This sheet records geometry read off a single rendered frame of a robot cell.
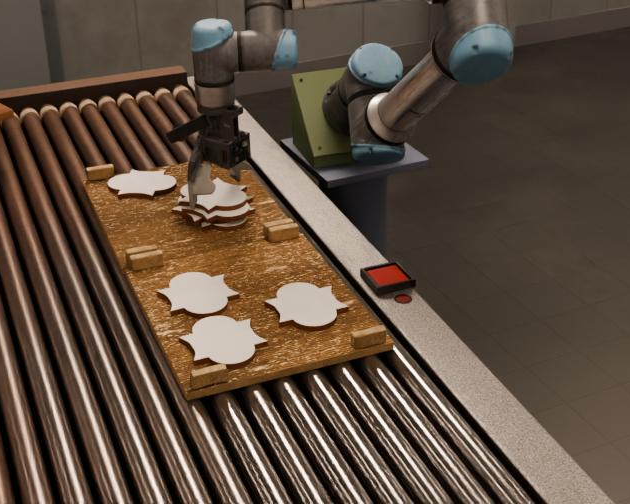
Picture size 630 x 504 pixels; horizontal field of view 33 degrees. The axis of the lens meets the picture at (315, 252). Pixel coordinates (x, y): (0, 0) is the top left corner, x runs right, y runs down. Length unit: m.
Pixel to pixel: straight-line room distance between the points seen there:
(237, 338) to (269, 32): 0.58
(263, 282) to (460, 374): 0.41
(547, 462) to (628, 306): 2.19
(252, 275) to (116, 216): 0.37
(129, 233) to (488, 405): 0.82
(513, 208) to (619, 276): 0.61
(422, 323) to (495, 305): 1.81
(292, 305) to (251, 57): 0.47
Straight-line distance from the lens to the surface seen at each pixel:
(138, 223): 2.11
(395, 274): 1.91
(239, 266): 1.93
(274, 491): 1.46
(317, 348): 1.70
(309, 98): 2.51
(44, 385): 1.71
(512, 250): 3.95
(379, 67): 2.32
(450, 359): 1.72
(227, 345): 1.69
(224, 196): 2.09
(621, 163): 4.74
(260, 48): 1.94
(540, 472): 1.52
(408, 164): 2.49
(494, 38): 1.94
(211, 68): 1.95
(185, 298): 1.82
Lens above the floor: 1.89
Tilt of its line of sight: 29 degrees down
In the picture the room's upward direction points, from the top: 1 degrees counter-clockwise
